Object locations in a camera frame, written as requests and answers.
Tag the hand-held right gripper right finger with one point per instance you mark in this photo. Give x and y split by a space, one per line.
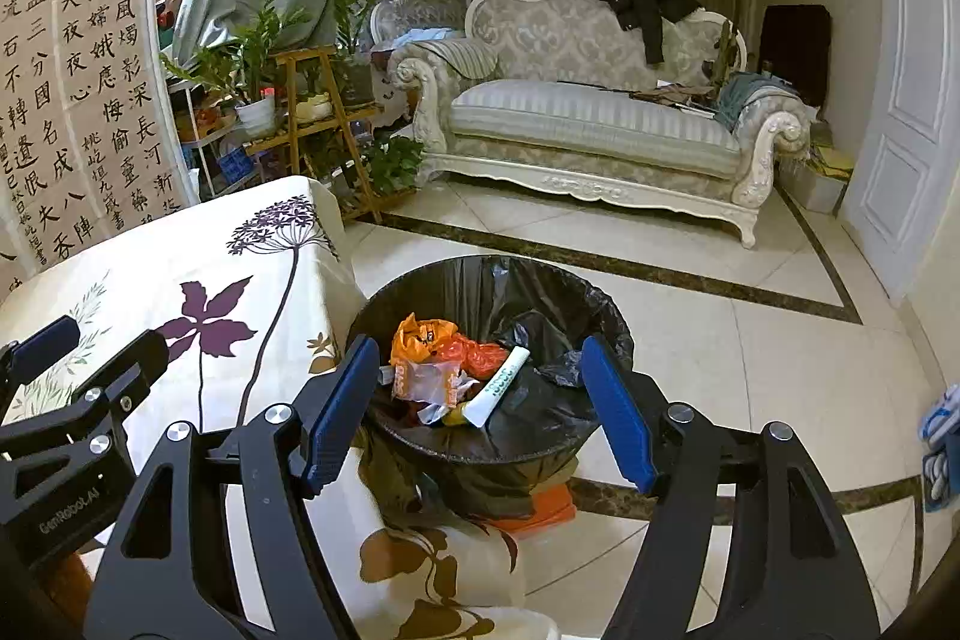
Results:
619 415

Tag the white door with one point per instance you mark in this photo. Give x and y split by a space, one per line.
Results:
907 85

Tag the white metal shelf rack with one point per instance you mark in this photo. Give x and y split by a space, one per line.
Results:
202 134

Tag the yellow flower pot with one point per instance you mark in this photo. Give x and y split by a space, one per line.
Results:
313 106

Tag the white packet orange print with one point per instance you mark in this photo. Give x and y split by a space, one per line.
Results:
427 381

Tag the low leafy green plant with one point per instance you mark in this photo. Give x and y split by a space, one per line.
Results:
394 168

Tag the dark brown cabinet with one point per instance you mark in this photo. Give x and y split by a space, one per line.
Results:
795 55

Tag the dark brown cloth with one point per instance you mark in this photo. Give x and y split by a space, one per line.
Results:
671 98

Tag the black jacket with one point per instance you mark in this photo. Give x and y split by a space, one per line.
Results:
637 3

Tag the cream carved sofa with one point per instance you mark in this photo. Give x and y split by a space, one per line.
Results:
585 123

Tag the white green wrapper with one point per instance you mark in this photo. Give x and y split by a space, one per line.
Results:
499 389

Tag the blue plastic crate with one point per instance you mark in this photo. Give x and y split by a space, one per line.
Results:
232 164

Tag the cream carved armchair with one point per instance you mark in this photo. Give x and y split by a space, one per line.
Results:
416 10

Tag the translucent orange plastic bag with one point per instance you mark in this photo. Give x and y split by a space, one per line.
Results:
420 336

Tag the calligraphy scroll screen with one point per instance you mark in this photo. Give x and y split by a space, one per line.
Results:
97 85

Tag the green plant in white pot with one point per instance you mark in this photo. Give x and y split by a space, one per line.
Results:
259 115

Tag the tall green plant dark pot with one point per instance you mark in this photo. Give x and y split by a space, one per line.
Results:
352 81

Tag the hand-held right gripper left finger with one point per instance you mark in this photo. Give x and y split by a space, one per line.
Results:
341 415

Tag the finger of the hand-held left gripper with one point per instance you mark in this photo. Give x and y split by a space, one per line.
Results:
45 344
142 359

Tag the wooden plant stand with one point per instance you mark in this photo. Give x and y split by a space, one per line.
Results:
304 54

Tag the teal blanket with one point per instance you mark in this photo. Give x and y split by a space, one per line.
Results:
754 100

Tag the trash bin with black bag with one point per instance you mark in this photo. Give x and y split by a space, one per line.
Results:
555 400

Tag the silver wrapper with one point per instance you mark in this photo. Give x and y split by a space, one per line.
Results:
431 413

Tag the grey storage box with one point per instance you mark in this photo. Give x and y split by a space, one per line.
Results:
814 186

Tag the person's left forearm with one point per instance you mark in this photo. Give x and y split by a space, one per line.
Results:
60 576

